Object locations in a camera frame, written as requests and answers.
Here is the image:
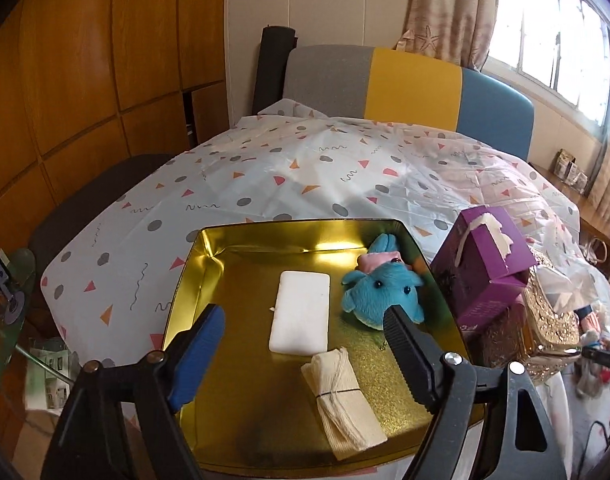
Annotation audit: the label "wooden wardrobe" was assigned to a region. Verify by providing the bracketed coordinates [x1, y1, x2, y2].
[0, 0, 227, 261]

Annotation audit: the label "white foam sponge block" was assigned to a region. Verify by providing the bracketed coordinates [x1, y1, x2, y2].
[268, 270, 332, 356]

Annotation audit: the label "wooden side shelf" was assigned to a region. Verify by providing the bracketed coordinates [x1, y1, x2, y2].
[530, 160, 610, 261]

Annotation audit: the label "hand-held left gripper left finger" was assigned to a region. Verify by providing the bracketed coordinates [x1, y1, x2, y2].
[40, 304, 227, 480]

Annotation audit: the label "grey plastic object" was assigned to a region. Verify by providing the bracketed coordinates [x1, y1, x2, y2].
[0, 250, 26, 326]

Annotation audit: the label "purple cardboard box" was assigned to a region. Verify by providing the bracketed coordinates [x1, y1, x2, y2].
[430, 205, 539, 331]

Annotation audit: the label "black cable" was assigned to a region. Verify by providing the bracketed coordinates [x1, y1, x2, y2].
[580, 417, 610, 476]

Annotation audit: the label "gold metal tray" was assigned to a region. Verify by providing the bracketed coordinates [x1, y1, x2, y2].
[161, 218, 487, 479]

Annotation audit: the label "multicolour sofa backrest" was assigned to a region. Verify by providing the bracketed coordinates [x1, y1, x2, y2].
[281, 45, 534, 161]

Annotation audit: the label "glass side table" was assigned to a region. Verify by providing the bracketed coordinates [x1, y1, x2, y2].
[0, 247, 38, 401]

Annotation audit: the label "cream banded cloth bundle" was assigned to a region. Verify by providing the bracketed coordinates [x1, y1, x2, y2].
[300, 346, 389, 461]

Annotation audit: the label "gold ornate tissue box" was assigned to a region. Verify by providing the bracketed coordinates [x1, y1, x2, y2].
[477, 247, 582, 386]

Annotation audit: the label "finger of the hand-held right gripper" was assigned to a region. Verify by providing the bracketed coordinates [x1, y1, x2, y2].
[580, 346, 610, 376]

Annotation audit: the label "blue plush toy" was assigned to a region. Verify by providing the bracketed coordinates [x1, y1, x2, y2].
[341, 233, 426, 331]

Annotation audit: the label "beige starfish print curtain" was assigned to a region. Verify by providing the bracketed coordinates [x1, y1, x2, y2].
[395, 0, 500, 73]

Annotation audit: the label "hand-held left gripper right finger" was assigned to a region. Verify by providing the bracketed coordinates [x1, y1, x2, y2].
[382, 305, 568, 480]

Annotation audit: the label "green white paper packs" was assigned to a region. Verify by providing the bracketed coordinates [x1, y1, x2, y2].
[25, 337, 81, 411]

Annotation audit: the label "white tissue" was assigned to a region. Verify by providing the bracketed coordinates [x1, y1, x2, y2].
[535, 264, 580, 311]

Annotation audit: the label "window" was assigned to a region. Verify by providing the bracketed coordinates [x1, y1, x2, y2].
[485, 0, 610, 128]

